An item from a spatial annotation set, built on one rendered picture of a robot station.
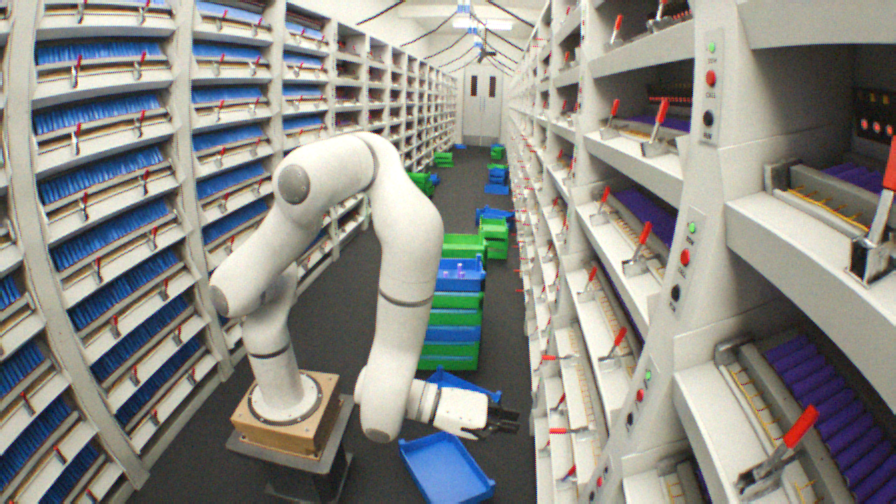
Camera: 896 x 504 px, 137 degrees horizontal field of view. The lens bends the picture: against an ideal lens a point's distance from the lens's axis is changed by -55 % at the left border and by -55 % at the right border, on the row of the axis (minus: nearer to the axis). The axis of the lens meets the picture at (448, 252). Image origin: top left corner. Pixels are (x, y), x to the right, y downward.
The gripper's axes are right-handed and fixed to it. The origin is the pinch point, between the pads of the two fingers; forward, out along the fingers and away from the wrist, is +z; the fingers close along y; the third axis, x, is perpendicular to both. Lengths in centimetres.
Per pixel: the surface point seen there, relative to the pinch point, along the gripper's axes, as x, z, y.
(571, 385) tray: -0.9, 16.5, -17.4
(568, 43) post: 92, 5, -114
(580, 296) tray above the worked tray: 19.6, 12.0, -25.2
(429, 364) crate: -54, -20, -79
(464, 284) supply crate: -12, -14, -81
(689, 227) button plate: 51, 5, 21
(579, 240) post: 27, 13, -44
